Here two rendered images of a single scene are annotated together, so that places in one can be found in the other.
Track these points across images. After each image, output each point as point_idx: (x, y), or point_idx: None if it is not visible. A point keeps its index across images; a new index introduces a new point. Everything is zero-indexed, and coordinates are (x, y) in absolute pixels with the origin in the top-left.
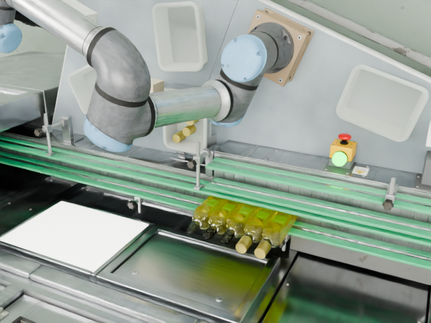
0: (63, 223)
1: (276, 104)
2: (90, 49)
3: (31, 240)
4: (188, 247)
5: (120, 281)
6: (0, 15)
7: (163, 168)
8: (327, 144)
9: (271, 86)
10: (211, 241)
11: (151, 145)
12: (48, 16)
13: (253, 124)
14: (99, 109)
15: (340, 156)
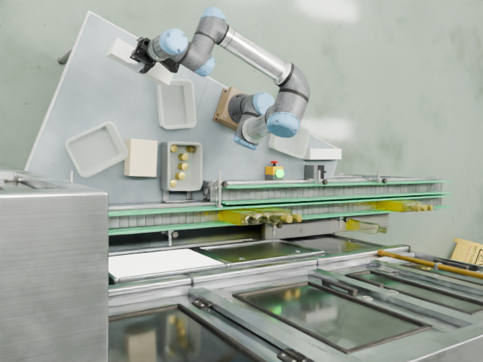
0: (136, 262)
1: (232, 149)
2: (292, 70)
3: (143, 271)
4: (233, 248)
5: (249, 260)
6: (213, 47)
7: (176, 205)
8: (261, 171)
9: (228, 138)
10: (236, 243)
11: (137, 199)
12: (260, 50)
13: (218, 166)
14: (298, 104)
15: (282, 170)
